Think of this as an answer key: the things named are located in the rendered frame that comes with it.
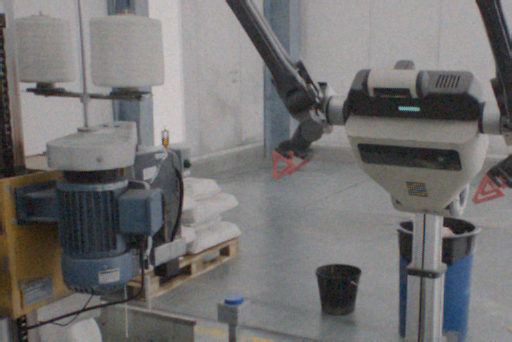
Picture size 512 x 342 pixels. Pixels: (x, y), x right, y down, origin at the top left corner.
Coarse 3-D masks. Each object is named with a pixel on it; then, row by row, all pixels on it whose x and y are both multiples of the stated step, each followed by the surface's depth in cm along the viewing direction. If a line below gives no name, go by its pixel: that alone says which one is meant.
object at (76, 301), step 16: (48, 304) 216; (64, 304) 214; (80, 304) 211; (96, 304) 208; (48, 320) 211; (64, 320) 211; (80, 320) 210; (48, 336) 209; (64, 336) 209; (80, 336) 211; (96, 336) 216
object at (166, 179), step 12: (144, 156) 192; (168, 156) 201; (144, 168) 192; (156, 168) 197; (168, 168) 202; (180, 168) 207; (144, 180) 193; (156, 180) 198; (168, 180) 202; (168, 192) 203; (168, 204) 204; (168, 216) 204; (168, 228) 205; (180, 228) 210; (156, 240) 206; (168, 240) 206; (132, 252) 191
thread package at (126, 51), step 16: (112, 16) 159; (128, 16) 159; (96, 32) 158; (112, 32) 157; (128, 32) 157; (144, 32) 159; (160, 32) 164; (96, 48) 159; (112, 48) 157; (128, 48) 158; (144, 48) 159; (160, 48) 164; (96, 64) 160; (112, 64) 158; (128, 64) 158; (144, 64) 160; (160, 64) 164; (96, 80) 161; (112, 80) 159; (128, 80) 159; (144, 80) 160; (160, 80) 164
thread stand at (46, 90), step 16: (80, 0) 167; (80, 16) 168; (80, 32) 169; (48, 96) 178; (64, 96) 175; (80, 96) 172; (96, 96) 171; (112, 96) 162; (128, 96) 162; (144, 96) 164; (80, 128) 172; (96, 128) 173
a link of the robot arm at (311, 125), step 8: (312, 88) 186; (312, 96) 187; (312, 104) 187; (296, 112) 189; (304, 112) 185; (304, 120) 181; (312, 120) 181; (320, 120) 184; (304, 128) 181; (312, 128) 181; (320, 128) 182; (304, 136) 182; (312, 136) 182; (320, 136) 182
